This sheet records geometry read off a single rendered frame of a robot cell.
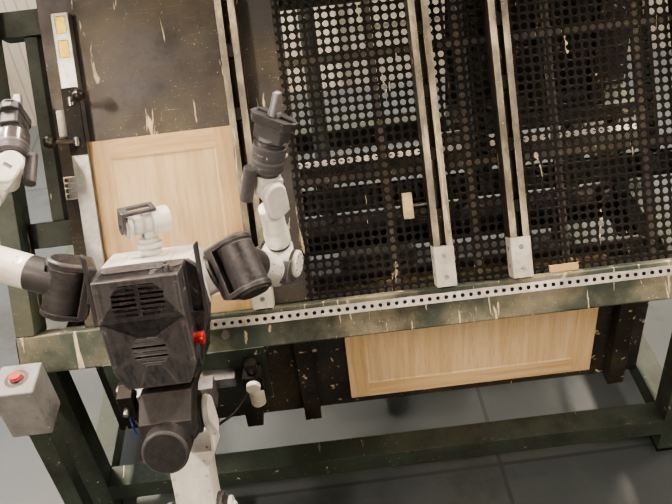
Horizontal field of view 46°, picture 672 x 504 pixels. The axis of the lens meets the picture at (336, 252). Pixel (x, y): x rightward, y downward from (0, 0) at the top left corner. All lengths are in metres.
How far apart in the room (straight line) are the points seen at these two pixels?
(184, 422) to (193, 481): 0.29
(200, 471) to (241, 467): 0.77
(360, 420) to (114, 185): 1.42
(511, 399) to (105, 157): 1.86
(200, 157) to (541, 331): 1.35
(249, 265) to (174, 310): 0.22
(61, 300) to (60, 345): 0.56
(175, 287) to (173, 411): 0.33
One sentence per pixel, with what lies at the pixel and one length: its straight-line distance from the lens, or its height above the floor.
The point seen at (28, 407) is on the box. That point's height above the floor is 0.87.
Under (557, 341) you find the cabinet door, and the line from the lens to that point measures 2.99.
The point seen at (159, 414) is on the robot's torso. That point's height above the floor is 1.07.
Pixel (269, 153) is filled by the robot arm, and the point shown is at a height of 1.51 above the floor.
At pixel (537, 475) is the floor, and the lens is 3.12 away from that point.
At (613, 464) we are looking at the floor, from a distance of 3.19.
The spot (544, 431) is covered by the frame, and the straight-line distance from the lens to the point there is 3.01.
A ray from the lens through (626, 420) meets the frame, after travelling 3.10.
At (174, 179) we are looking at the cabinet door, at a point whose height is 1.25.
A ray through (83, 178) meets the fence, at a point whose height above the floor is 1.29.
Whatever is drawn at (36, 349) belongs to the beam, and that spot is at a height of 0.87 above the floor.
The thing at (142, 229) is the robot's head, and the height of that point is 1.42.
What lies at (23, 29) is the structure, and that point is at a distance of 2.68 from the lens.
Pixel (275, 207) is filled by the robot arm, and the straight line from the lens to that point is 2.05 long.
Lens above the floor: 2.51
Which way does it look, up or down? 38 degrees down
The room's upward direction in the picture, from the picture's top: 7 degrees counter-clockwise
